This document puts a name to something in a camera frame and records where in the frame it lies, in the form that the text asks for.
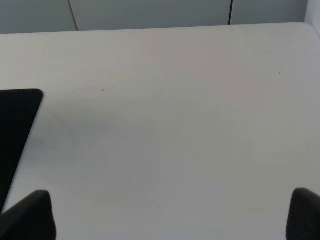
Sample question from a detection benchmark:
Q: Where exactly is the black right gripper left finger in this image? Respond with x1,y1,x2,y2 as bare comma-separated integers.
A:
0,190,57,240

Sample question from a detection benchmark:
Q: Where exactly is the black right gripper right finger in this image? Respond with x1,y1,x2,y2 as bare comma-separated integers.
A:
286,187,320,240

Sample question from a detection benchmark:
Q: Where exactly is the black mouse pad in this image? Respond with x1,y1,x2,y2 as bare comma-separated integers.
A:
0,89,44,211

